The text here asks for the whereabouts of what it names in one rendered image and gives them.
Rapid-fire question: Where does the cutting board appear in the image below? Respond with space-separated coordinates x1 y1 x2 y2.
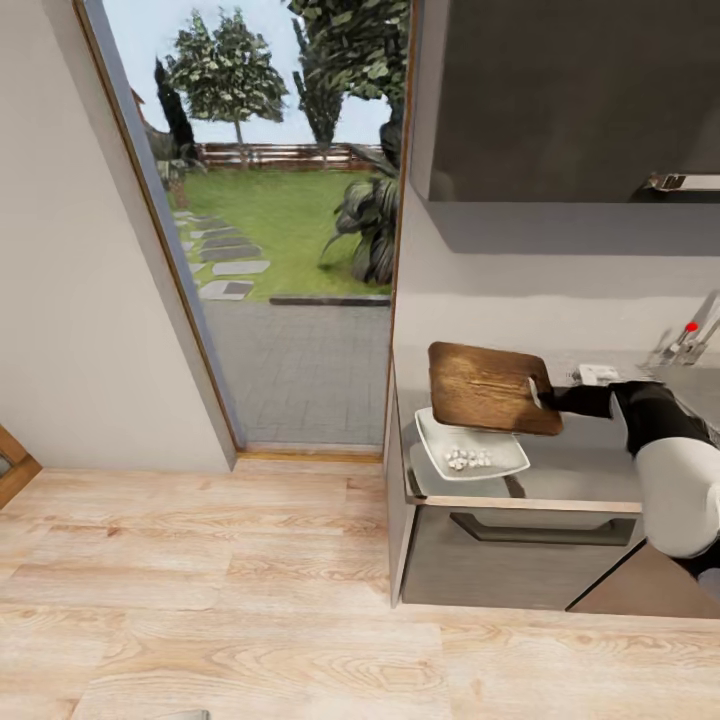
428 341 564 437

